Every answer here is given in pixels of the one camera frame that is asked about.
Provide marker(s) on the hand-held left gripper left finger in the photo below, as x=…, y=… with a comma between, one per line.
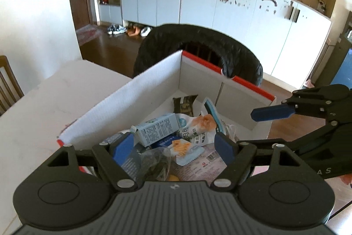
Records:
x=122, y=147

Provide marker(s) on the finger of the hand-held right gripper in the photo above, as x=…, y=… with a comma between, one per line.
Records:
x=308, y=138
x=272, y=112

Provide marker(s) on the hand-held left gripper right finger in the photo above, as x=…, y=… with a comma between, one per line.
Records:
x=225, y=148

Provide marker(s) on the white tissue pack grey label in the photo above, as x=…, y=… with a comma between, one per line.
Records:
x=132, y=163

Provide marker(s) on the beige snack packet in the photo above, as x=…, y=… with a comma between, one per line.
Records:
x=200, y=171

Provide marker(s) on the clear packet dark snack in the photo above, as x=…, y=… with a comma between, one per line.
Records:
x=155, y=166

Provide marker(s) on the blue milk carton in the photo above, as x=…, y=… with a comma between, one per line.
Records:
x=156, y=129

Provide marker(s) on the white snack packet orange picture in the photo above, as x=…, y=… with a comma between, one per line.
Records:
x=192, y=127

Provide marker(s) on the blue cracker packet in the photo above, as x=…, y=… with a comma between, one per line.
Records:
x=181, y=149

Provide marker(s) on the red cardboard box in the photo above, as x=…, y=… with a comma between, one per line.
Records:
x=123, y=102

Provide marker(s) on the black snack packet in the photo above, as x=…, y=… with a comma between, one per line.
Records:
x=185, y=105

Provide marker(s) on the yellow cake packet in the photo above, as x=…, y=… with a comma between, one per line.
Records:
x=173, y=178

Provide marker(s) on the grey marble desktop table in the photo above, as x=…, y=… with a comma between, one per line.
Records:
x=55, y=91

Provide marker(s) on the orange slippers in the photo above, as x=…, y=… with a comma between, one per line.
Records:
x=133, y=31

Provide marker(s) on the red patterned rug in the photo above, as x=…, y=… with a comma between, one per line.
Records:
x=88, y=35

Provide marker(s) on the pair of sneakers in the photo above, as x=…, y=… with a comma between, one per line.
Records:
x=117, y=29

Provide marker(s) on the brown wooden chair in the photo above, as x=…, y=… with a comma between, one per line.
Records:
x=8, y=86

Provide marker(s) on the grey wall cabinet unit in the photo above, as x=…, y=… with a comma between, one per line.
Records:
x=242, y=31

